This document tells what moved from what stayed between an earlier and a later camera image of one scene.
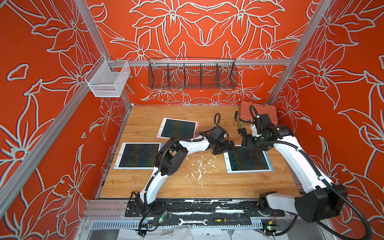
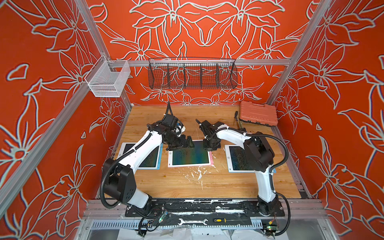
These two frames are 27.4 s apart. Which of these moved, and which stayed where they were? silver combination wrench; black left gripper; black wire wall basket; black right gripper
Moved: black right gripper; black left gripper
Stayed: silver combination wrench; black wire wall basket
